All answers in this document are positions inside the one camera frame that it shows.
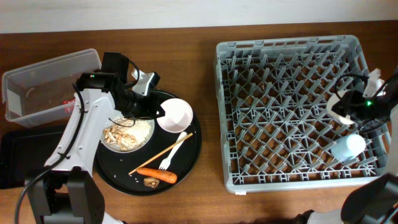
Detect pink shallow bowl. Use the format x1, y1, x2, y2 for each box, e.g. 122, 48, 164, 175
156, 98, 193, 133

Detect rice and mushroom leftovers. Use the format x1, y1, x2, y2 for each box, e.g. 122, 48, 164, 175
102, 117, 154, 152

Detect grey dinner plate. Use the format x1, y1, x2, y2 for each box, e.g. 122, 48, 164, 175
99, 114, 155, 154

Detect wooden chopstick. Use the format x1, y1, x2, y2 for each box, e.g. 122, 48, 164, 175
128, 133, 193, 175

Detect light blue plastic cup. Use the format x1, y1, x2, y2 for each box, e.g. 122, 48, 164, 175
331, 134, 366, 162

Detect white plastic fork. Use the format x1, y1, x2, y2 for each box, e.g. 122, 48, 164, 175
159, 132, 187, 170

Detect red snack wrapper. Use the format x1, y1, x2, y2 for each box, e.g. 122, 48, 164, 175
62, 99, 75, 114

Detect cream white cup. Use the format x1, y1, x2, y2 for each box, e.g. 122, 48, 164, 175
326, 90, 362, 125

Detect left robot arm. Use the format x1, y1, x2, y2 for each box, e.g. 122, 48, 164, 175
21, 52, 165, 223

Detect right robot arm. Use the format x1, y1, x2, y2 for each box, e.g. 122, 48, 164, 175
293, 68, 397, 223

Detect grey plastic dishwasher rack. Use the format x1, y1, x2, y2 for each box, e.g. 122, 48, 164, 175
214, 35, 391, 194

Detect clear plastic waste bin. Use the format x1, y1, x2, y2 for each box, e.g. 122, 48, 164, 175
2, 49, 101, 128

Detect round black serving tray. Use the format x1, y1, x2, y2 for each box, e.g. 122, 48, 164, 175
94, 116, 202, 196

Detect orange carrot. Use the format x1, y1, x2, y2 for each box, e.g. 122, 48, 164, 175
136, 167, 177, 184

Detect brown food scrap chunk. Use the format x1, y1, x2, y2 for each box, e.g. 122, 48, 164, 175
144, 177, 160, 189

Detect black rectangular tray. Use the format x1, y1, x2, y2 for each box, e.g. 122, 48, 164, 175
1, 125, 66, 189

